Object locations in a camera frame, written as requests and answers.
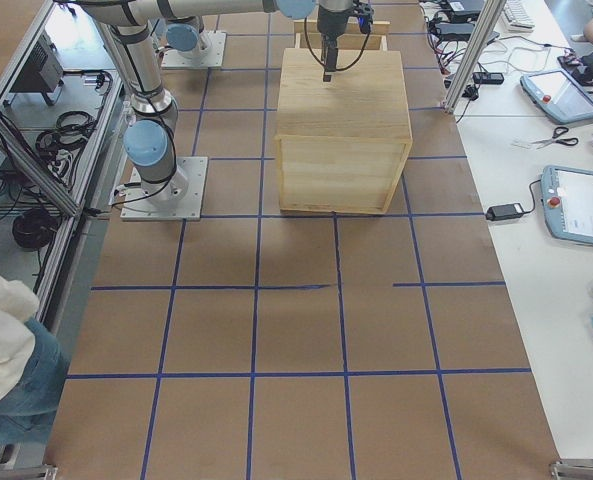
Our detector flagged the aluminium frame post right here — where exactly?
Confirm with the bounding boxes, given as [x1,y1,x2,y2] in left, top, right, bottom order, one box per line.
[443,0,506,114]

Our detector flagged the upper teach pendant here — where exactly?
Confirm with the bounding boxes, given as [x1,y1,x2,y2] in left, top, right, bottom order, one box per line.
[520,69,593,125]

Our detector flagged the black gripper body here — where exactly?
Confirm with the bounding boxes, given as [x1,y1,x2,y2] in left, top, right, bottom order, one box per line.
[317,0,351,41]

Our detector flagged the small black power brick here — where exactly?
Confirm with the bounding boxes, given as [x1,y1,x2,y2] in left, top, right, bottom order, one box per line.
[485,203,525,221]

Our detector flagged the coiled black cables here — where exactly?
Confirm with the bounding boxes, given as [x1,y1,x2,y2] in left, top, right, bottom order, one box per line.
[35,110,100,156]

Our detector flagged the lower teach pendant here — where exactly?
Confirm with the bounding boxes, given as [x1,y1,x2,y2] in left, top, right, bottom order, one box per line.
[540,165,593,246]

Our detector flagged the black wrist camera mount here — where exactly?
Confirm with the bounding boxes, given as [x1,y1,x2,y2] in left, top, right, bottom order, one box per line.
[352,0,374,35]

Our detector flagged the light wooden drawer cabinet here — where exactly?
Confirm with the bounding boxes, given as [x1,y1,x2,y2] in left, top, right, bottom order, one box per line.
[275,48,413,214]

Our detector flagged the person in white shirt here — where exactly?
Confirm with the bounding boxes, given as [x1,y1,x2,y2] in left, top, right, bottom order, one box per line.
[0,276,69,444]

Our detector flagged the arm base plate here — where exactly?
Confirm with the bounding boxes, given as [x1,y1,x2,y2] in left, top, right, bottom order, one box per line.
[162,25,227,70]
[120,156,208,221]

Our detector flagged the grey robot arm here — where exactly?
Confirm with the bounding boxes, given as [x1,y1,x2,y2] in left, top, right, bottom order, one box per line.
[79,1,359,212]
[165,16,211,59]

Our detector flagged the black scissors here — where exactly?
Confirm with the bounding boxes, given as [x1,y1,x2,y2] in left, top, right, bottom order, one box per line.
[532,126,579,149]

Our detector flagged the white keyboard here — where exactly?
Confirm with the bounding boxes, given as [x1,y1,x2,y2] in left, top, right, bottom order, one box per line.
[500,0,535,33]

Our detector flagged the teach pendant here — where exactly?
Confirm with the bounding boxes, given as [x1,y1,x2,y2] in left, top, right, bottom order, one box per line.
[520,69,593,125]
[540,165,593,246]

